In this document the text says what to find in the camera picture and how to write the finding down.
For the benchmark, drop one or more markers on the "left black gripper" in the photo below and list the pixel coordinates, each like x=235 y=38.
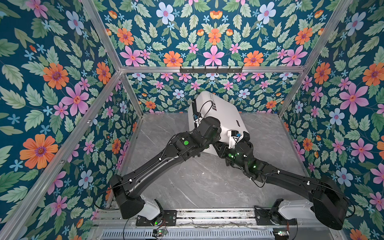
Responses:
x=218 y=133

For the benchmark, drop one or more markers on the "white hard-shell suitcase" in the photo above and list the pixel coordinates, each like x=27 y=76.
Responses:
x=210 y=105

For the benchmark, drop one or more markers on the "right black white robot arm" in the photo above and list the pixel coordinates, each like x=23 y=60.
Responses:
x=330 y=205

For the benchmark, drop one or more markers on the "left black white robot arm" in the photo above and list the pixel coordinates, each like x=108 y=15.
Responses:
x=127 y=189

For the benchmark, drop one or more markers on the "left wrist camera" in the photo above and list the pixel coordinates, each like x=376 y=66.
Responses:
x=195 y=114

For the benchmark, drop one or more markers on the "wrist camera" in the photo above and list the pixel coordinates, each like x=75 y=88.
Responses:
x=234 y=137
x=195 y=114

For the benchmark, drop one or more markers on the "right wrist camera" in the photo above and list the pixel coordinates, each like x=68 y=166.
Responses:
x=234 y=137

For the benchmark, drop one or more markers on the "black hook rail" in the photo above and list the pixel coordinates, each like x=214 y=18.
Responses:
x=215 y=70

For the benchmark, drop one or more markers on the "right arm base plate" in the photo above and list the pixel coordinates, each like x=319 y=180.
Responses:
x=264 y=217

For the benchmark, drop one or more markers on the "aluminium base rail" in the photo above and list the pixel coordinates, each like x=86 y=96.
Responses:
x=202 y=218

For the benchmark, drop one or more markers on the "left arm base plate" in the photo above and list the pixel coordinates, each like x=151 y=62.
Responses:
x=165 y=218

